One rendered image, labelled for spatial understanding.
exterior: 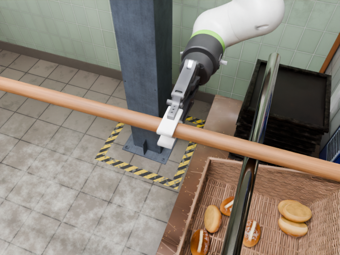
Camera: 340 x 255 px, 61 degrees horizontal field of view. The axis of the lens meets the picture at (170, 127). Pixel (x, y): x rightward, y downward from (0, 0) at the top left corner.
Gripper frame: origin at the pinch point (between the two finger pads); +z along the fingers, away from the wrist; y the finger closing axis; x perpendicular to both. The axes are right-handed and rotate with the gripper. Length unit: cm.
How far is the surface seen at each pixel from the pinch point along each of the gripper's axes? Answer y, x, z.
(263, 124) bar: 2.5, -17.6, -9.2
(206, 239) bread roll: 56, -13, 0
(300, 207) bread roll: 52, -41, -20
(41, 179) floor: 120, 95, -22
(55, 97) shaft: -1.3, 25.0, 1.4
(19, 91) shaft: -0.8, 33.6, 2.0
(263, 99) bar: 2.4, -16.5, -16.3
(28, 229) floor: 119, 83, 8
